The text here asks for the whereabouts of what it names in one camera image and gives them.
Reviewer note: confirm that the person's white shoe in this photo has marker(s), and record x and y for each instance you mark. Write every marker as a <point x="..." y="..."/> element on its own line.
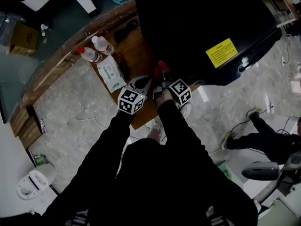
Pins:
<point x="186" y="109"/>
<point x="153" y="125"/>

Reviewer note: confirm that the person's black clothed body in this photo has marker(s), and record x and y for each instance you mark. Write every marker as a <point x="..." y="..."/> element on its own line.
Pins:
<point x="169" y="185"/>

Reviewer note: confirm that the white wet wipes pack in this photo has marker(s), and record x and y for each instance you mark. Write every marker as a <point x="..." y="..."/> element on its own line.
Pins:
<point x="110" y="74"/>

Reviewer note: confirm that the small white spray bottle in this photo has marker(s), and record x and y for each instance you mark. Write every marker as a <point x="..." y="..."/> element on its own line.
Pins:
<point x="43" y="29"/>

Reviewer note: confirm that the person's white right shoe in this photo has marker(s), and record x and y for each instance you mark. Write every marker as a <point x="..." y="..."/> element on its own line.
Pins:
<point x="186" y="109"/>

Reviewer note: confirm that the person's right forearm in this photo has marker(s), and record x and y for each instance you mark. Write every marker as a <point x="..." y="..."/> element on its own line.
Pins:
<point x="178" y="131"/>

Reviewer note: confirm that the black mini fridge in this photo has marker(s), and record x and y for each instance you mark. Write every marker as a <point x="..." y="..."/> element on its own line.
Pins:
<point x="188" y="27"/>

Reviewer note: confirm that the red cloth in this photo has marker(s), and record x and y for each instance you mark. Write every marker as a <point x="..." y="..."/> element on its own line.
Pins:
<point x="160" y="67"/>

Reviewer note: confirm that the person's left forearm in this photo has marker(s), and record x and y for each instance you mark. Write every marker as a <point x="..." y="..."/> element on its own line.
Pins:
<point x="103" y="149"/>

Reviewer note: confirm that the grey office chair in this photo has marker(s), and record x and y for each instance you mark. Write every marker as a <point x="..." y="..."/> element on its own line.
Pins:
<point x="265" y="171"/>

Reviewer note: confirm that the person's white left shoe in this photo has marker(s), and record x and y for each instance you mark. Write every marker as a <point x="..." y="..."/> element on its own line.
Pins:
<point x="153" y="125"/>

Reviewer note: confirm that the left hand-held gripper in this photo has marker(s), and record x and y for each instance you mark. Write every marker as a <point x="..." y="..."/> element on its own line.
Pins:
<point x="130" y="101"/>

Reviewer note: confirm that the clear white-capped water bottle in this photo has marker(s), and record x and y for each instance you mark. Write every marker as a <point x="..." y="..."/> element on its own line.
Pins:
<point x="103" y="45"/>

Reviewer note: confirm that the brown cardboard box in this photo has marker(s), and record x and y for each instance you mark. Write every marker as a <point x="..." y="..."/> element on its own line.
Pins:
<point x="23" y="40"/>

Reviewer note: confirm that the white round floor device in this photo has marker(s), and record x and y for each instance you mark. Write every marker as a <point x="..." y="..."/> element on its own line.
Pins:
<point x="35" y="180"/>

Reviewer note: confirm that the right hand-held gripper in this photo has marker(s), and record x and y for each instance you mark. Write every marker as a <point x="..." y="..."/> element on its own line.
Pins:
<point x="181" y="91"/>

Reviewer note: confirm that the clear red-capped bottle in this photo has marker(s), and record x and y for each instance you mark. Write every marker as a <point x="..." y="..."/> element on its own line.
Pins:
<point x="90" y="54"/>

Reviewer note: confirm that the person's right hand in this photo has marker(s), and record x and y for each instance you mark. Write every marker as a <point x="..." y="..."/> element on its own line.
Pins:
<point x="164" y="97"/>

